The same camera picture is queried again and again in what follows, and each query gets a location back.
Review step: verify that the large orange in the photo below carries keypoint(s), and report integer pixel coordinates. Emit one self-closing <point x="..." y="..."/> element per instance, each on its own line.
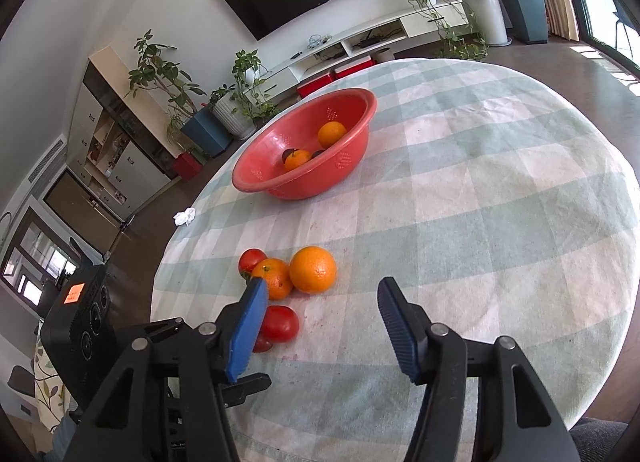
<point x="313" y="269"/>

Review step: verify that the red storage box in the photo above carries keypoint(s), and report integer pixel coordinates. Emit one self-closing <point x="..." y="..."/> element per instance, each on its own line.
<point x="315" y="85"/>
<point x="354" y="68"/>

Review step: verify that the red plastic colander bowl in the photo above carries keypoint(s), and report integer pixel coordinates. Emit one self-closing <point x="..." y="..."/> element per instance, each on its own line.
<point x="310" y="181"/>

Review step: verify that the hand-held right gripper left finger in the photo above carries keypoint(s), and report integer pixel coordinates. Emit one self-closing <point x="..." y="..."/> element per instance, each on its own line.
<point x="247" y="327"/>

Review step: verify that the tall plant in blue pot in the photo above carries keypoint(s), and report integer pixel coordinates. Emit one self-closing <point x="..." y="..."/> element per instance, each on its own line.
<point x="205" y="129"/>

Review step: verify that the black outdoor chair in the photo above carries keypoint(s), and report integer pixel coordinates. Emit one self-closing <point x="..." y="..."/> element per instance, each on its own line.
<point x="625" y="16"/>

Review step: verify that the plant in white ribbed pot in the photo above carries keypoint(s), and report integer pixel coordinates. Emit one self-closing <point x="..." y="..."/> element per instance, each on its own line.
<point x="232" y="116"/>

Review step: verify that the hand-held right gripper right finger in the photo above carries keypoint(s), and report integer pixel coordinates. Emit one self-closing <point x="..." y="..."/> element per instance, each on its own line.
<point x="400" y="332"/>

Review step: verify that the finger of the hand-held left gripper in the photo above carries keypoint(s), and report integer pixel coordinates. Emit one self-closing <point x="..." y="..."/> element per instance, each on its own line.
<point x="250" y="387"/>
<point x="160" y="326"/>

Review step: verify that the plant in tall white pot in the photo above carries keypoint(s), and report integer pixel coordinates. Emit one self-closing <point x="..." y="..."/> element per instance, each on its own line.
<point x="487" y="16"/>

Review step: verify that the leaf print cloth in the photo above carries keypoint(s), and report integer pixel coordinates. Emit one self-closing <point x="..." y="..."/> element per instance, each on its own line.
<point x="47" y="392"/>

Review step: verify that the small red grape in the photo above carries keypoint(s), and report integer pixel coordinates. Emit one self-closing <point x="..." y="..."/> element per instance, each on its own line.
<point x="264" y="344"/>

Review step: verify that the black set-top box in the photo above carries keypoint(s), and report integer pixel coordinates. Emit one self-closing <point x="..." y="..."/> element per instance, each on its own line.
<point x="369" y="41"/>

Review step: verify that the crumpled white tissue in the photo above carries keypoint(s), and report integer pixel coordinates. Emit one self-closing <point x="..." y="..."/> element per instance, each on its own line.
<point x="184" y="217"/>

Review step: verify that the dark purple plum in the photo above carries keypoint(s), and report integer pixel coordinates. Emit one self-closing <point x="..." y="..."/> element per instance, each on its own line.
<point x="286" y="155"/>
<point x="318" y="154"/>

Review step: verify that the white air vent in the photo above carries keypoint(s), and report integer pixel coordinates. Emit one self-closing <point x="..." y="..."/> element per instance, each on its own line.
<point x="46" y="160"/>

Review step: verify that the white wall cabinets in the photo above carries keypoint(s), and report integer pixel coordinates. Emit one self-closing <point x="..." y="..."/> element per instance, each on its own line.
<point x="135" y="169"/>

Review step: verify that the red bin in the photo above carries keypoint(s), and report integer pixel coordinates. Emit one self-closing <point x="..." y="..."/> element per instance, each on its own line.
<point x="187" y="165"/>

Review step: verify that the white television cabinet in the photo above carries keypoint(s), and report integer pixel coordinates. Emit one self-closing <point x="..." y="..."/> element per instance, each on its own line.
<point x="320" y="61"/>

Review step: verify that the mandarin with stem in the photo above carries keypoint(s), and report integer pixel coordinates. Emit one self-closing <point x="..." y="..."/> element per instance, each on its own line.
<point x="297" y="161"/>
<point x="275" y="274"/>

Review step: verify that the red tomato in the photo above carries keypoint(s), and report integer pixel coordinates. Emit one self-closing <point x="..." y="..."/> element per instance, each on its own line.
<point x="282" y="324"/>
<point x="251" y="259"/>

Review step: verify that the checked green white tablecloth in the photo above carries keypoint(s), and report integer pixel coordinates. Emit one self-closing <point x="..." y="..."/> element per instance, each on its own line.
<point x="475" y="222"/>

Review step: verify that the small grey round pot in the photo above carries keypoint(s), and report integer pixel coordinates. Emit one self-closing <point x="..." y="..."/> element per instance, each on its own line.
<point x="382" y="54"/>

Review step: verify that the small round orange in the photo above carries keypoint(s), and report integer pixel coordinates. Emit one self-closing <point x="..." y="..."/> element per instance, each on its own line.
<point x="332" y="133"/>

